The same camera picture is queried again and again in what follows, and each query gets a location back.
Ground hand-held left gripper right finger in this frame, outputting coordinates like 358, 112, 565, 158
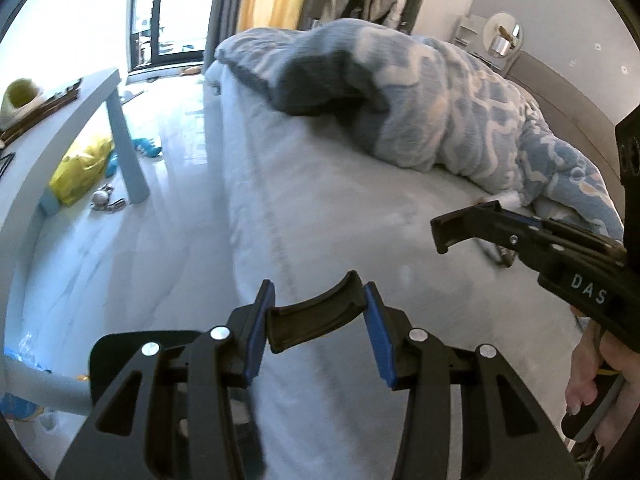
362, 282, 583, 480

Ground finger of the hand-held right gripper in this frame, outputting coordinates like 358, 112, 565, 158
431, 201, 538, 261
500, 210, 628, 261

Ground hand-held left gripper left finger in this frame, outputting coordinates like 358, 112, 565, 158
55, 280, 277, 480

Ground black curved plastic piece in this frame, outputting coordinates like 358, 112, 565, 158
266, 270, 368, 356

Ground person's right hand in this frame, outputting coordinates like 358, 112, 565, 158
564, 307, 640, 461

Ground grey padded headboard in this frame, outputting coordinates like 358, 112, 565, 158
505, 50, 626, 201

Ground blue patterned fleece blanket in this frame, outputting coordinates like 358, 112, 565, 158
214, 19, 626, 246

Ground grey bed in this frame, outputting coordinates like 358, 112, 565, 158
202, 19, 626, 480

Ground white vanity table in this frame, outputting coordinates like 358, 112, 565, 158
452, 15, 516, 71

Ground round mirror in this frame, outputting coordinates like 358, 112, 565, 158
484, 11, 523, 58

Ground small grey floor toy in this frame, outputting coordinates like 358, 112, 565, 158
90, 185, 126, 211

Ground blue floor toy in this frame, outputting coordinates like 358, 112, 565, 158
131, 136, 163, 158

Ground yellow plastic bag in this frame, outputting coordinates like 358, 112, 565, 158
49, 135, 116, 206

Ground blue cardboard box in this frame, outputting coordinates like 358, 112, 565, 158
0, 345, 51, 421

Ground grey table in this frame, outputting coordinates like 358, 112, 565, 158
0, 67, 151, 416

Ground dark wooden sticks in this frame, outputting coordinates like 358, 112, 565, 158
0, 77, 83, 143

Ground green and white slipper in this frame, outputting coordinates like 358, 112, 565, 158
0, 78, 43, 128

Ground black framed glass door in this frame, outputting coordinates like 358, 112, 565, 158
127, 0, 226, 73

